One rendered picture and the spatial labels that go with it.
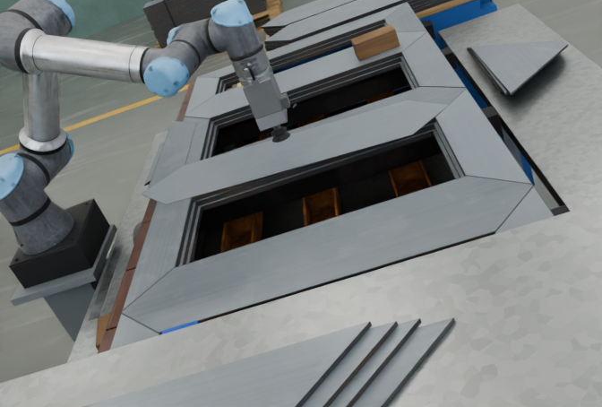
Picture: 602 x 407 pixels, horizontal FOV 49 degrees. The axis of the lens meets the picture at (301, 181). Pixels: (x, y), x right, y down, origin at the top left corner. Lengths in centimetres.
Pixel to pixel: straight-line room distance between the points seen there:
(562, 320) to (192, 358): 36
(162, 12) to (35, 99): 436
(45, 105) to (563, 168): 120
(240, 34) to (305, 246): 47
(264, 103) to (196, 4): 460
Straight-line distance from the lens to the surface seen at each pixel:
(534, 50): 179
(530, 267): 67
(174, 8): 603
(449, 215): 112
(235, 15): 138
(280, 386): 61
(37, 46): 149
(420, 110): 149
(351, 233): 116
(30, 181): 182
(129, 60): 137
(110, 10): 907
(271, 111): 143
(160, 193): 159
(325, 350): 62
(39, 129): 181
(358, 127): 150
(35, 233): 184
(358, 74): 185
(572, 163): 138
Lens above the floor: 148
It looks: 27 degrees down
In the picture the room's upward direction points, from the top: 22 degrees counter-clockwise
